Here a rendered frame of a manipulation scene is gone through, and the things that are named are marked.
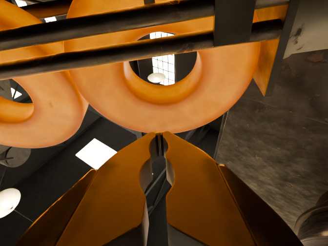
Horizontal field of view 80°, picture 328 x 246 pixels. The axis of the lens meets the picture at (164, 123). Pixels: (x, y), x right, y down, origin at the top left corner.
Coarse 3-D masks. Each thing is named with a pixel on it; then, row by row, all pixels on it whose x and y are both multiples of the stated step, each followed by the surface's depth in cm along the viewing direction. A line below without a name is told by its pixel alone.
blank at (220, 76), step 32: (96, 0) 13; (128, 0) 13; (160, 0) 13; (128, 32) 14; (128, 64) 19; (224, 64) 16; (256, 64) 16; (96, 96) 18; (128, 96) 18; (160, 96) 19; (192, 96) 18; (224, 96) 18; (160, 128) 21; (192, 128) 21
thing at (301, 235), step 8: (312, 216) 44; (320, 216) 41; (304, 224) 46; (312, 224) 42; (320, 224) 40; (304, 232) 44; (312, 232) 41; (320, 232) 37; (304, 240) 40; (312, 240) 39; (320, 240) 38
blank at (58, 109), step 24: (0, 0) 15; (0, 24) 14; (24, 24) 15; (24, 48) 15; (48, 48) 15; (48, 96) 18; (72, 96) 18; (0, 120) 20; (24, 120) 20; (48, 120) 20; (72, 120) 20; (24, 144) 23; (48, 144) 23
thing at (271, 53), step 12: (264, 12) 14; (276, 12) 12; (288, 12) 11; (288, 24) 12; (288, 36) 12; (264, 48) 15; (276, 48) 13; (264, 60) 15; (276, 60) 13; (264, 72) 15; (276, 72) 14; (264, 84) 15; (264, 96) 16
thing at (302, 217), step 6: (324, 198) 48; (318, 204) 50; (324, 204) 41; (312, 210) 43; (318, 210) 42; (324, 210) 41; (300, 216) 47; (306, 216) 45; (300, 222) 48; (294, 228) 50
